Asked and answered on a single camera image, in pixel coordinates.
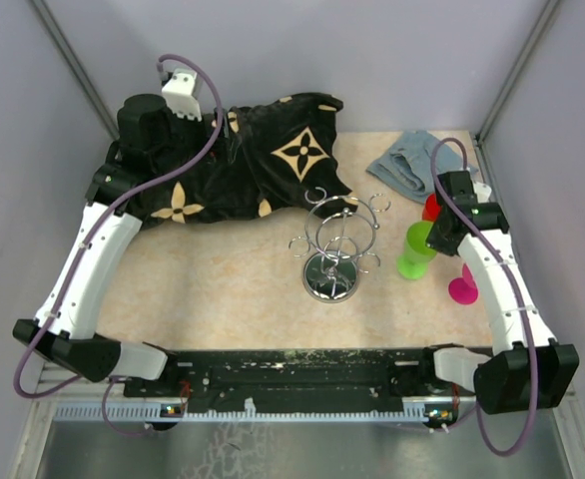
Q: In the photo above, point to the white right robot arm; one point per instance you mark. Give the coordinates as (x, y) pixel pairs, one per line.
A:
(526, 357)

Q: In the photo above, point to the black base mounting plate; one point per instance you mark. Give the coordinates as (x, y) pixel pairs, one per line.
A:
(290, 381)

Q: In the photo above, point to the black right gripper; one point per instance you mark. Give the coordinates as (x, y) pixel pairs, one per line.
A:
(434, 241)

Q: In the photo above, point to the chrome wine glass rack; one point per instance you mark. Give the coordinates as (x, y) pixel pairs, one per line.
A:
(339, 234)

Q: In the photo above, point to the grey slotted cable duct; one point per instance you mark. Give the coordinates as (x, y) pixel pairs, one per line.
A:
(414, 411)

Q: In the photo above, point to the green wine glass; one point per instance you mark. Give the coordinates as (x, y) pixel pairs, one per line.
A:
(416, 256)

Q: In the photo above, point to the left aluminium corner rail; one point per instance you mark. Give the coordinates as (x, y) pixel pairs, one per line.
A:
(75, 66)

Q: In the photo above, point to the pink wine glass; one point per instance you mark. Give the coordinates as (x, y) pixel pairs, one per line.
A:
(463, 289)

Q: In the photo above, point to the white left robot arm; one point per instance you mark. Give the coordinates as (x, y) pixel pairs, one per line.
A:
(164, 168)

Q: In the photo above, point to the folded light blue jeans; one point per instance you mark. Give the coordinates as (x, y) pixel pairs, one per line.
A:
(405, 166)

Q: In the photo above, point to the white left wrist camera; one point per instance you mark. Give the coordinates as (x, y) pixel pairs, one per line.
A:
(181, 94)

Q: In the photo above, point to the red wine glass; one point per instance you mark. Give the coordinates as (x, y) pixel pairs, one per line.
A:
(431, 209)

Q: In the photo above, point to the black floral pattern blanket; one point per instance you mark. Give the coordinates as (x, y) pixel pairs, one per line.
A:
(288, 150)

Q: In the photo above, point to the aluminium corner frame rail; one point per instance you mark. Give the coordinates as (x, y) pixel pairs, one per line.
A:
(538, 31)

